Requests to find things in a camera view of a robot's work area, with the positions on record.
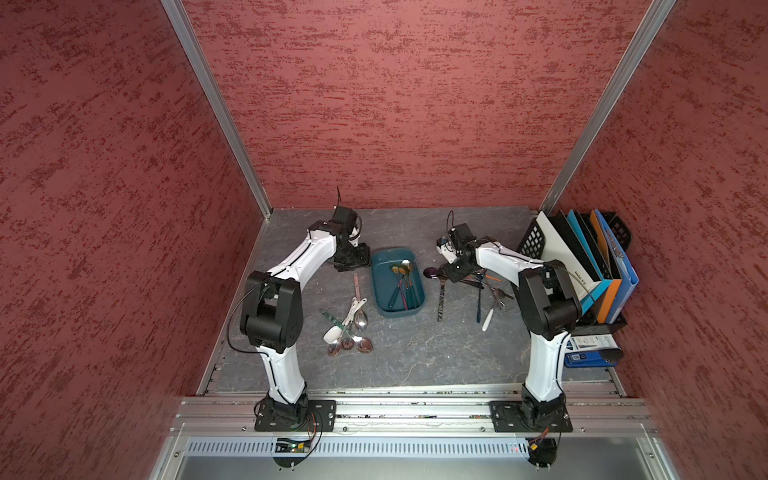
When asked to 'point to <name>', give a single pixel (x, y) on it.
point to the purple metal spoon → (431, 272)
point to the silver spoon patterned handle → (441, 299)
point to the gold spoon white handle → (489, 315)
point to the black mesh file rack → (531, 245)
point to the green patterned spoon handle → (334, 320)
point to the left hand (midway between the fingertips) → (362, 269)
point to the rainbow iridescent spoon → (395, 270)
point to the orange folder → (615, 283)
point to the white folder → (556, 247)
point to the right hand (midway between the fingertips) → (455, 275)
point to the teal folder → (603, 283)
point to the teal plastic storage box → (397, 282)
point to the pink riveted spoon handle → (356, 280)
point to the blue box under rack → (586, 359)
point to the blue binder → (625, 264)
